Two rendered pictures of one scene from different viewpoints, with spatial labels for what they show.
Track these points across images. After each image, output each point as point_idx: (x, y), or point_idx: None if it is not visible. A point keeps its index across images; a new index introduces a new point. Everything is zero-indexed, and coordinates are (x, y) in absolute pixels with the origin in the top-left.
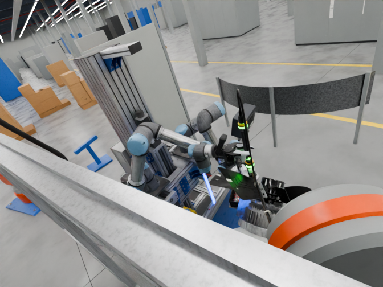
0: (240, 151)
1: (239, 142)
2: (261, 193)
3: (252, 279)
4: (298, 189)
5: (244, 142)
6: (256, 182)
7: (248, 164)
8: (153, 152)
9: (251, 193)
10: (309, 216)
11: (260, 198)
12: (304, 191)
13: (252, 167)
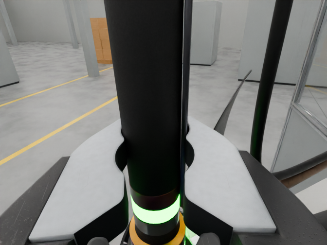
0: (208, 153)
1: (8, 209)
2: (307, 160)
3: None
4: (222, 118)
5: (192, 8)
6: (279, 173)
7: (185, 226)
8: None
9: (317, 216)
10: None
11: (317, 172)
12: (231, 103)
13: (262, 143)
